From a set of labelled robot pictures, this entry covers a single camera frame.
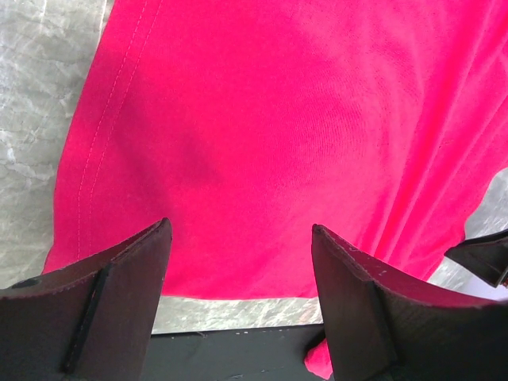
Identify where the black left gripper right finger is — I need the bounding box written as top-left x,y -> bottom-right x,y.
312,225 -> 507,380

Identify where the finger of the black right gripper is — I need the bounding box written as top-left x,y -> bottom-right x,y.
444,229 -> 508,287

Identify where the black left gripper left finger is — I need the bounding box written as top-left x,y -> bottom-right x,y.
1,218 -> 172,380

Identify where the crimson red t-shirt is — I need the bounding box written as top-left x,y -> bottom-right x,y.
41,0 -> 508,381

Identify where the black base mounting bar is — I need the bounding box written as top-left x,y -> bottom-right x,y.
141,325 -> 325,381

